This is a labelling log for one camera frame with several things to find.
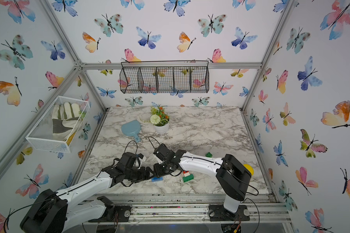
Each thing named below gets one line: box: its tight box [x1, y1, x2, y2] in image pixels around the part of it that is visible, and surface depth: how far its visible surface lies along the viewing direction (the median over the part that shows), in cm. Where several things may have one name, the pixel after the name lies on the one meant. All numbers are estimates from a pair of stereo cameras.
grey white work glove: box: [51, 101, 80, 142], surface depth 76 cm
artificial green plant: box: [149, 103, 171, 127], surface depth 98 cm
